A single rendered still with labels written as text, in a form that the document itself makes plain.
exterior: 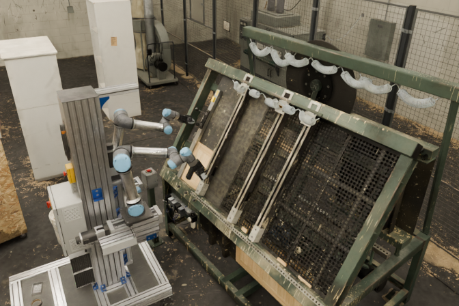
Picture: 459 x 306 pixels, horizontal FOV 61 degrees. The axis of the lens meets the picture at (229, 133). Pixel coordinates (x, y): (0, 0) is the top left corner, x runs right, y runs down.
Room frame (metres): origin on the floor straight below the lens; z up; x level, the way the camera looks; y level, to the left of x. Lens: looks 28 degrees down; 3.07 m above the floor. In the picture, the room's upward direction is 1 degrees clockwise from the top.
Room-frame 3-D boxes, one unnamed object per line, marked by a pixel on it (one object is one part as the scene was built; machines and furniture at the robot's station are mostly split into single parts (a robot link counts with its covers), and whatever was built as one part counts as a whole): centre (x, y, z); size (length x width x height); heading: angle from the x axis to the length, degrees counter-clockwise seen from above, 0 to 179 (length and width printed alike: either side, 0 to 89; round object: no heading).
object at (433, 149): (2.52, -1.15, 1.38); 0.70 x 0.15 x 0.85; 38
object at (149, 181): (3.26, 0.80, 0.84); 0.12 x 0.12 x 0.18; 38
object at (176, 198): (2.96, 0.47, 0.69); 0.50 x 0.14 x 0.24; 38
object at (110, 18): (6.70, 2.06, 1.03); 0.61 x 0.58 x 2.05; 30
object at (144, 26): (8.59, 1.81, 1.10); 1.37 x 0.70 x 2.20; 30
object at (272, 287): (2.41, -0.37, 0.52); 0.90 x 0.02 x 0.55; 38
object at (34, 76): (4.83, 2.58, 0.88); 0.90 x 0.60 x 1.75; 30
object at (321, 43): (3.31, -0.78, 1.85); 0.80 x 0.06 x 0.80; 38
